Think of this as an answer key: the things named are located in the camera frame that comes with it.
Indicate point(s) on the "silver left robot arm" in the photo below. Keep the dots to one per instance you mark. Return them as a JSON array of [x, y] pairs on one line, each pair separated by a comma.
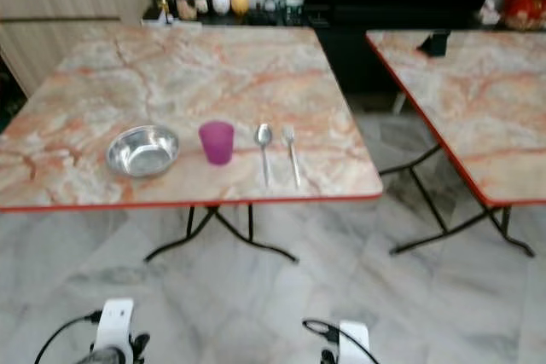
[[100, 356]]

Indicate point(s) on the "steel bowl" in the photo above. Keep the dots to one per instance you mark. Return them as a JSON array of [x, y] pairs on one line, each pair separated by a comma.
[[143, 155]]

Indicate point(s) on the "purple plastic cup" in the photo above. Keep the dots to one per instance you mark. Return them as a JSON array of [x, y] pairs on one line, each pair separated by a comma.
[[217, 144]]

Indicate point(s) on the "steel fork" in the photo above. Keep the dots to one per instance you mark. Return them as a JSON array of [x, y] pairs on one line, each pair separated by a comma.
[[287, 134]]

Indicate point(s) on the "steel spoon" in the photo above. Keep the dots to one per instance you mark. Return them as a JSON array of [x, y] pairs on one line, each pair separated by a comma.
[[264, 133]]

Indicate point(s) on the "marble top folding table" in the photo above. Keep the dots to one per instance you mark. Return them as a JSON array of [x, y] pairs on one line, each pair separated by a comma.
[[469, 100], [205, 83]]

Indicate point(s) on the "light wooden cabinet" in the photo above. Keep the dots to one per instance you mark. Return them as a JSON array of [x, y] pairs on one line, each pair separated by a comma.
[[68, 40]]

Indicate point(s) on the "small black box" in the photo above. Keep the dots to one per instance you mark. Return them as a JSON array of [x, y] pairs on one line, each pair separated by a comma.
[[435, 43]]

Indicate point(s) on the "red lid jar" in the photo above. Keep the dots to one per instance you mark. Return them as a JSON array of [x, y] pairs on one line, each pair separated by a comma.
[[184, 4]]

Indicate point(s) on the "dark round jar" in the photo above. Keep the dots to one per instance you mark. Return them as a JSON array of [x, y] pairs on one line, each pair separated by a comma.
[[204, 3]]

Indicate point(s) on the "dark glass cup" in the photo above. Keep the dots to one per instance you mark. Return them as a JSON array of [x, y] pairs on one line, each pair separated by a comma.
[[292, 7]]

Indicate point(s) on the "white round jar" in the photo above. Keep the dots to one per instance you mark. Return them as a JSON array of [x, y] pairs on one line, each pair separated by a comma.
[[221, 2]]

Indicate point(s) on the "small dark pot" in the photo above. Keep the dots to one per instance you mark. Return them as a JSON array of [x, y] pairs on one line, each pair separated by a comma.
[[269, 5]]

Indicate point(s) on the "yellow round jar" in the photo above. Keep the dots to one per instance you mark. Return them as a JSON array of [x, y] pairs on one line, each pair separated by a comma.
[[240, 2]]

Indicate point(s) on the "small white ornament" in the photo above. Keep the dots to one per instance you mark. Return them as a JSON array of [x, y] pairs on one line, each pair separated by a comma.
[[490, 13]]

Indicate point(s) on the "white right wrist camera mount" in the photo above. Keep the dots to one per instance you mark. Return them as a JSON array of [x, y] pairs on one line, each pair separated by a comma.
[[353, 343]]

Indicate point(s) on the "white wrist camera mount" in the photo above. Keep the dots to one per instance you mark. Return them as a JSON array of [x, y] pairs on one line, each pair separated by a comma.
[[115, 320], [353, 343]]

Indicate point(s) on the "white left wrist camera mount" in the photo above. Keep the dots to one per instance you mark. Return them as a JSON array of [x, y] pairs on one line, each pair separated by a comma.
[[115, 320]]

